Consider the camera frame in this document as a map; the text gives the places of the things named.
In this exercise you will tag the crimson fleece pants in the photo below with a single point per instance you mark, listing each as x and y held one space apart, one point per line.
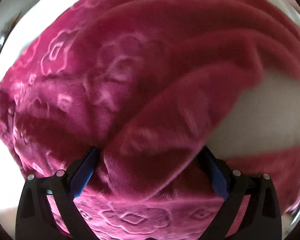
148 82

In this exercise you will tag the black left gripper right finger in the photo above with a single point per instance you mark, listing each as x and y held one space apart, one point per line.
262 217

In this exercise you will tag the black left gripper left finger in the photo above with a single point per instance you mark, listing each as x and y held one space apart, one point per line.
34 216

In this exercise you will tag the white bed sheet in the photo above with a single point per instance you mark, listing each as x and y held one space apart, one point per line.
265 118

